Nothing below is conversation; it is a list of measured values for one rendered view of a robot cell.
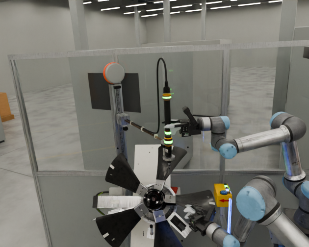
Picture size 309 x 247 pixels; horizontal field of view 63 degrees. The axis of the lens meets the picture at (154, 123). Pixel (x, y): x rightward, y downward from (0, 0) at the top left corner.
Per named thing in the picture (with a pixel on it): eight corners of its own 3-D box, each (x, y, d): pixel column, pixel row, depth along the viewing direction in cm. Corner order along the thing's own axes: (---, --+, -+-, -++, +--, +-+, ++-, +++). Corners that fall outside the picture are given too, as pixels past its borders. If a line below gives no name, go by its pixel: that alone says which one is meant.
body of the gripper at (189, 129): (180, 137, 135) (202, 135, 135) (180, 121, 132) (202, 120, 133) (177, 132, 142) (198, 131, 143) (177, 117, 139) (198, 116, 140)
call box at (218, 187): (213, 195, 189) (213, 183, 185) (227, 195, 188) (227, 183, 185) (217, 209, 173) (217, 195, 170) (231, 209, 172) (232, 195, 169)
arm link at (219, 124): (230, 132, 136) (231, 117, 134) (210, 134, 136) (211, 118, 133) (225, 128, 144) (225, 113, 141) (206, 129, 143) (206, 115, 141)
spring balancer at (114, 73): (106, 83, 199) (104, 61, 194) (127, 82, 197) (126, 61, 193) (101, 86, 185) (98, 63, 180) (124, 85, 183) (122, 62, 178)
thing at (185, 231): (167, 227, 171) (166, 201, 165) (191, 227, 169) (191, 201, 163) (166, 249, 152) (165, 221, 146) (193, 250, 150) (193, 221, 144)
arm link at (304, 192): (307, 214, 138) (310, 192, 134) (292, 200, 151) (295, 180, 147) (328, 212, 139) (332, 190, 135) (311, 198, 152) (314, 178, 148)
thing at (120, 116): (116, 123, 195) (115, 112, 192) (124, 121, 198) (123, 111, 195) (121, 126, 186) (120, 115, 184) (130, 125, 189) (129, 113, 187)
